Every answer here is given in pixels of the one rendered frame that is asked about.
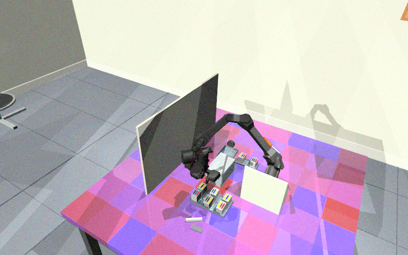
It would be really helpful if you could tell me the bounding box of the black cylinder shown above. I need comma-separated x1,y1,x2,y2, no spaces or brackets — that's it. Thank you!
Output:
227,140,235,148

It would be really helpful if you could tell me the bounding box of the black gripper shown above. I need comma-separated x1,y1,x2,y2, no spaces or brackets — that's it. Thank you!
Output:
184,159,220,184

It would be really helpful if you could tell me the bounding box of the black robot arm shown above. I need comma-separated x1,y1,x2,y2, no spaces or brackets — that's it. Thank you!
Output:
181,113,284,179

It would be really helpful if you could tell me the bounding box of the grey flat panel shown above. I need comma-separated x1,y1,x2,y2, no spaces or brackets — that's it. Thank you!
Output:
136,73,218,195

